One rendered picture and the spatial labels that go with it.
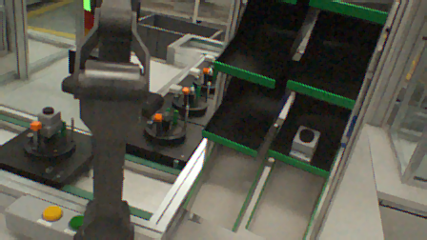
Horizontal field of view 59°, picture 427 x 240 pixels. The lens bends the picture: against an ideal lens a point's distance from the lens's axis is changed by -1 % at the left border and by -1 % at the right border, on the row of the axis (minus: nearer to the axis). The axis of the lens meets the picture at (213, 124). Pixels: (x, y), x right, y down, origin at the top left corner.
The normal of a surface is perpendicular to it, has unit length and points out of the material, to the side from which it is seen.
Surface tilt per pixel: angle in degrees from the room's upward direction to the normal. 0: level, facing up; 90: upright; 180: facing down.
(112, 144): 95
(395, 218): 90
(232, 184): 45
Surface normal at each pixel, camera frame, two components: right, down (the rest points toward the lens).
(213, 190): -0.19, -0.36
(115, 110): 0.15, 0.70
